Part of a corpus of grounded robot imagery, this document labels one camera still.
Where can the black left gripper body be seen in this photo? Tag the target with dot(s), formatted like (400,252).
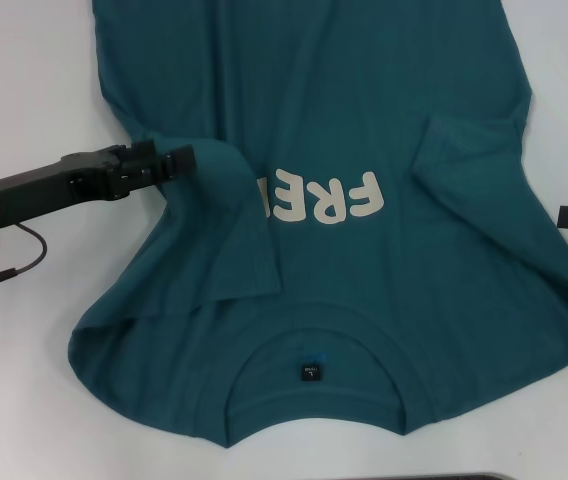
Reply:
(34,187)

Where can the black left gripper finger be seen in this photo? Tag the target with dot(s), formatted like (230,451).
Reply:
(181,160)
(144,150)

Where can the teal t-shirt with FREE print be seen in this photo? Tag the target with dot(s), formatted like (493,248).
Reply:
(339,100)

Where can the black flat panel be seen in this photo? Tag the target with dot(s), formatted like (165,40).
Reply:
(464,477)

